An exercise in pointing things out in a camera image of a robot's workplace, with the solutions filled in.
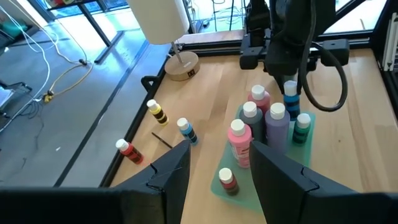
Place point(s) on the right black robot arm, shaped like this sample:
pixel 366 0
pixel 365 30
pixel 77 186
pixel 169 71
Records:
pixel 289 15

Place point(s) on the large pink paint bottle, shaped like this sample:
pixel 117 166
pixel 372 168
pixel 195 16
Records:
pixel 240 143

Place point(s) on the table lamp with white shade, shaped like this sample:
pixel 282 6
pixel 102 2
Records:
pixel 158 18

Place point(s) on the black paint brush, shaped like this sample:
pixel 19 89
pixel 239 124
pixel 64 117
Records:
pixel 161 140

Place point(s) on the silver frame bracket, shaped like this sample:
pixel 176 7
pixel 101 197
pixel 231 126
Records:
pixel 390 43

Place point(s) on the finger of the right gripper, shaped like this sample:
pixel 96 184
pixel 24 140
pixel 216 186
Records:
pixel 298 77
pixel 281 79

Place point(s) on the large purple paint bottle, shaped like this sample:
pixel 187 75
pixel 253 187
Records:
pixel 277 130

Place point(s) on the small teal green paint bottle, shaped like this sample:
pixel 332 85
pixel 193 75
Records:
pixel 301 130

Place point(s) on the translucent teal plastic bin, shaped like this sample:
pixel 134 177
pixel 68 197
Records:
pixel 230 161

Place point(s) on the large grey paint bottle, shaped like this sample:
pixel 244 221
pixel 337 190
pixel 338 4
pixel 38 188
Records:
pixel 252 121

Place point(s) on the small blue paint bottle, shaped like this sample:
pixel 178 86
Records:
pixel 291 102
pixel 188 132

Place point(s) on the small red paint bottle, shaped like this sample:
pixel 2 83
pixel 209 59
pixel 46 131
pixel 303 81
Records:
pixel 229 183
pixel 130 152

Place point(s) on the large red paint bottle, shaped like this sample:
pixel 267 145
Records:
pixel 259 98

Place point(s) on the small yellow paint bottle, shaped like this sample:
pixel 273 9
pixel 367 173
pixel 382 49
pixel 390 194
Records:
pixel 159 113

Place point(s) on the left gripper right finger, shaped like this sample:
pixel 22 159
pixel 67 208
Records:
pixel 311 205

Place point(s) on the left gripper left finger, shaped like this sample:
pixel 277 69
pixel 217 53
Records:
pixel 93 205

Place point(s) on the black desk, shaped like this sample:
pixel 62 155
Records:
pixel 93 25

